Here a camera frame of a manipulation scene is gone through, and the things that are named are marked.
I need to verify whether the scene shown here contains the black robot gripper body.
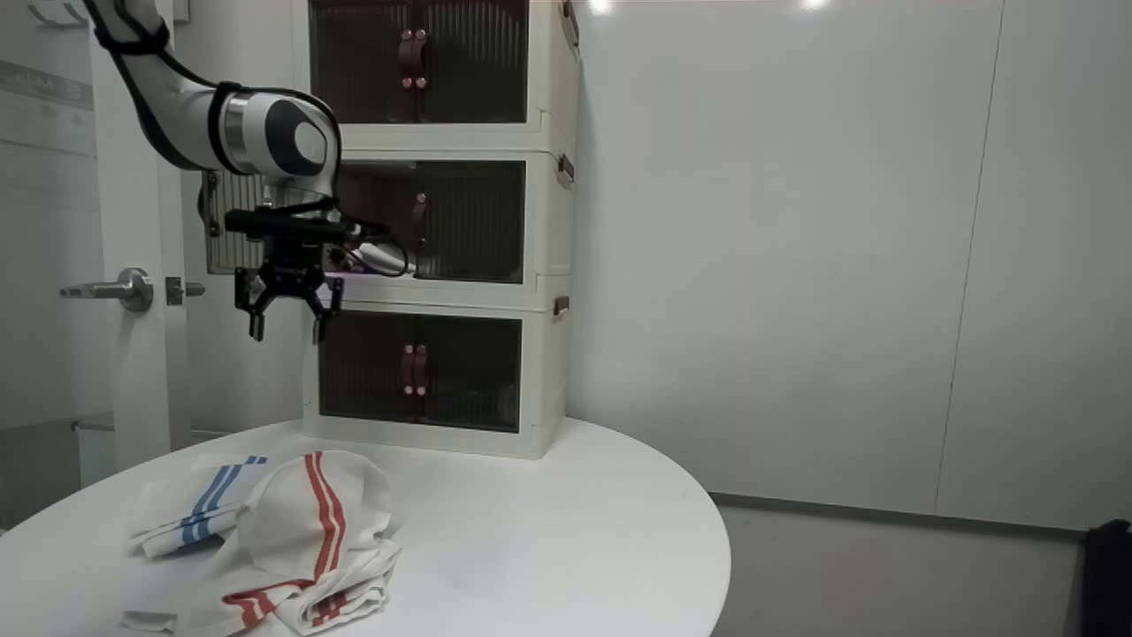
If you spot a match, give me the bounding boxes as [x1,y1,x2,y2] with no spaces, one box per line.
[222,207,352,311]

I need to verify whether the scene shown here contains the blue striped white towel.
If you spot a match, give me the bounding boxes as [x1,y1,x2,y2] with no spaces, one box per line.
[128,455,273,558]

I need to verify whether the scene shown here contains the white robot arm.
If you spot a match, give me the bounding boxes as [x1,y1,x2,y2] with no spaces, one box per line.
[82,0,352,339]

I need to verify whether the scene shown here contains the folded towels in cabinet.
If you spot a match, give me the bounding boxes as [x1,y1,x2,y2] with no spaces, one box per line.
[345,241,415,275]

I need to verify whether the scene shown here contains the open translucent cabinet door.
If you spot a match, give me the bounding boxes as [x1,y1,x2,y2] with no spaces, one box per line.
[193,171,278,275]

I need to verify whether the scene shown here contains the white three-tier storage cabinet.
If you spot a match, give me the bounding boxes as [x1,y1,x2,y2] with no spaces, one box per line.
[301,0,584,457]

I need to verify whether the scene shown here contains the red striped white towel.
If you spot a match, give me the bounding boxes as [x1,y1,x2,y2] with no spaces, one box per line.
[115,451,398,637]

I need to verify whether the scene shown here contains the white door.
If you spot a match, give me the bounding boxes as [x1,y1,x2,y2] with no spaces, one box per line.
[88,43,187,467]

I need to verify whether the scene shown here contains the white round table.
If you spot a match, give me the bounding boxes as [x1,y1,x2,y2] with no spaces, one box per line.
[0,423,733,637]

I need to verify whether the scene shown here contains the silver door lever handle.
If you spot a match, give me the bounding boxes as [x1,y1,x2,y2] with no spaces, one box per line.
[64,267,152,317]

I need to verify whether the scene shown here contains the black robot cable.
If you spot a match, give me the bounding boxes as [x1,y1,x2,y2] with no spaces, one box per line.
[86,0,226,175]

